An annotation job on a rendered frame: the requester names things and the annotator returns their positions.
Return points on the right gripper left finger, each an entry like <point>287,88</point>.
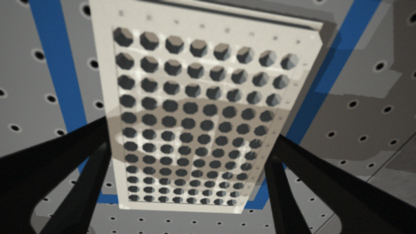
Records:
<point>28,175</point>

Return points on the grey perforated base plate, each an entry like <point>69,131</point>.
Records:
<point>367,118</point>

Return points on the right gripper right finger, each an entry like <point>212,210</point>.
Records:
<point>361,207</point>

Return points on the blue tape outline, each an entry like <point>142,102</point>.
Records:
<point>50,23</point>

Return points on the beige well plate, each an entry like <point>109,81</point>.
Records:
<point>193,117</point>

